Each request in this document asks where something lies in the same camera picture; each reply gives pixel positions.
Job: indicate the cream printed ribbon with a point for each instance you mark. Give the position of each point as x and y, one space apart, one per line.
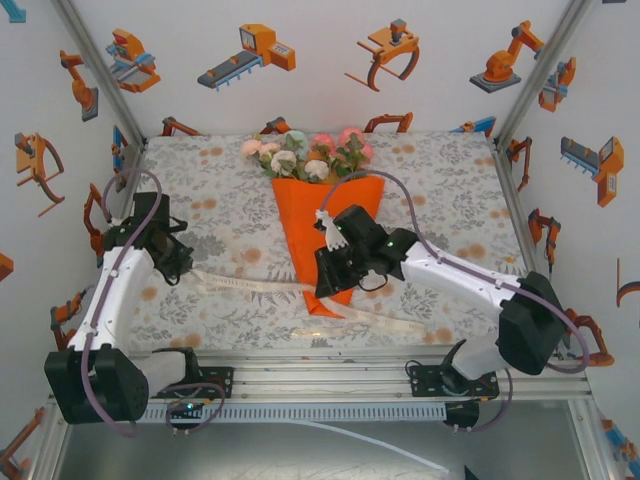
240 282

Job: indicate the orange wrapping paper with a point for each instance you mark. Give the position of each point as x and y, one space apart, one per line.
300 215

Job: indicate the pink artificial flower stem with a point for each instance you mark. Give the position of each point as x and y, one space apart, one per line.
350 136

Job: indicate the teal artificial flower stem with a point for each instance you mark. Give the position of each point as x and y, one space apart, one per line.
296 139

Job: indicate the peach artificial flower stem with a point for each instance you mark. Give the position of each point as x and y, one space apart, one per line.
252 147

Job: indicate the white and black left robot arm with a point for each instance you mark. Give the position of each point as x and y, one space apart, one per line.
115 295

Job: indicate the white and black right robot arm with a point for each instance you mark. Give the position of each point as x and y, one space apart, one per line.
450 270

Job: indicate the floral patterned table mat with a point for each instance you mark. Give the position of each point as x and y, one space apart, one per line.
225 315

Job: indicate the small circuit board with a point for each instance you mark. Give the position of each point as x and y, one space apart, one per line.
187 407

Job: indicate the grey metal panel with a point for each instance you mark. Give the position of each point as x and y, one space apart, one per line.
200 455

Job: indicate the aluminium table side rail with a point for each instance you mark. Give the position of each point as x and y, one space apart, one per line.
134 156
523 225

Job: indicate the aluminium rail base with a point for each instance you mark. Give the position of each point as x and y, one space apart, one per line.
325 380

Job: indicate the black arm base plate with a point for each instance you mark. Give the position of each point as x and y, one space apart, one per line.
425 380
222 382

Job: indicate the aluminium frame post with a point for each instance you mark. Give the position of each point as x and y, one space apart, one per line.
544 65
96 65

